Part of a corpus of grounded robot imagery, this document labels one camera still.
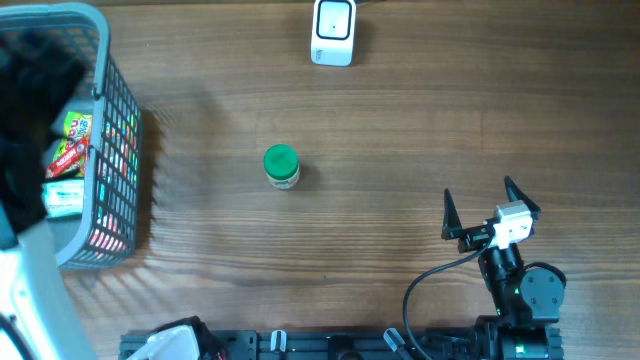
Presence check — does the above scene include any green Haribo gummy bag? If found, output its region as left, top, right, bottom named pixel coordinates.
left=52, top=110, right=94, bottom=180

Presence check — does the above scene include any green lid jar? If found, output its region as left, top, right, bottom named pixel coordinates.
left=263, top=144, right=300, bottom=190

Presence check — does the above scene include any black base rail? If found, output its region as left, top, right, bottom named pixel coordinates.
left=118, top=327, right=565, bottom=360

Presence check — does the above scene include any red Nescafe coffee stick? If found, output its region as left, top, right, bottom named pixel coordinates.
left=45, top=136, right=90, bottom=178

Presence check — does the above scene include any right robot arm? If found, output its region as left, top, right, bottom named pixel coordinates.
left=442, top=177, right=567, bottom=360

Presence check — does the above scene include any white barcode scanner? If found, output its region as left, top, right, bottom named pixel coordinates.
left=310, top=0, right=357, bottom=67

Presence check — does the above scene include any teal tissue wipes pack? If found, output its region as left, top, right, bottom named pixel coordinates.
left=43, top=178, right=84, bottom=218

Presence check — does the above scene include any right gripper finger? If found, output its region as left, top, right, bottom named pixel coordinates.
left=441, top=189, right=463, bottom=239
left=504, top=176, right=541, bottom=219

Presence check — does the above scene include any grey plastic shopping basket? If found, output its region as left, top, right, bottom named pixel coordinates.
left=1, top=3, right=143, bottom=270

